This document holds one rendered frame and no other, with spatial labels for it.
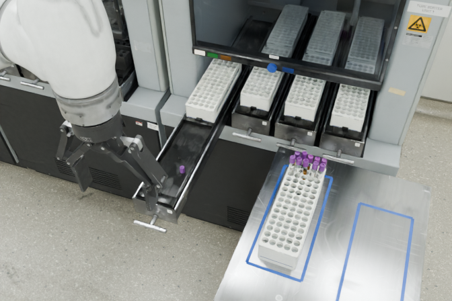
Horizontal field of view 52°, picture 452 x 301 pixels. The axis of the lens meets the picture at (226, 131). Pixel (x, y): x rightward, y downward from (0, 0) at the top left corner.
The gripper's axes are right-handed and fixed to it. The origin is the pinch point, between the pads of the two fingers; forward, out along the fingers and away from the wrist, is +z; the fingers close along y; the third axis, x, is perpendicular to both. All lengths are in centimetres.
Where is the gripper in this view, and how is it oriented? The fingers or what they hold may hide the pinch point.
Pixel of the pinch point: (118, 191)
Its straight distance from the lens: 86.3
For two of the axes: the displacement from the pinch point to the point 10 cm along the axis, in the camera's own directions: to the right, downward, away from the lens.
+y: 9.4, 2.3, -2.5
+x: 3.4, -6.8, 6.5
